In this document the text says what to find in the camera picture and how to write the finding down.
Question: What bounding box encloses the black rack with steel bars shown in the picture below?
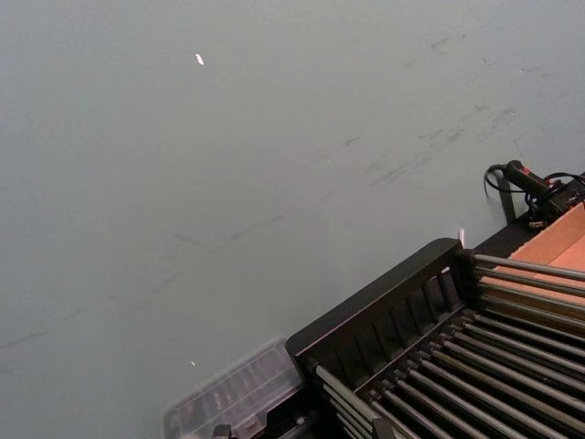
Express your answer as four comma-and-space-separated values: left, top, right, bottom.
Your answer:
284, 237, 585, 439

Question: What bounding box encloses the clear plastic case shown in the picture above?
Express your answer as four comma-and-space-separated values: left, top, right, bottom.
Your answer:
162, 337, 305, 439

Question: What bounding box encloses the shallow brown cardboard tray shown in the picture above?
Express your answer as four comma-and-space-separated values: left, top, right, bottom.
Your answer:
479, 201, 585, 321

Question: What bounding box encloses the plain pale wall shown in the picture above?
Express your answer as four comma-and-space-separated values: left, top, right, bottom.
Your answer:
0, 0, 585, 439

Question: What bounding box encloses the black corded tool red switch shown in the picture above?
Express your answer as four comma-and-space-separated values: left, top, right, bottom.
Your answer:
483, 159, 585, 230

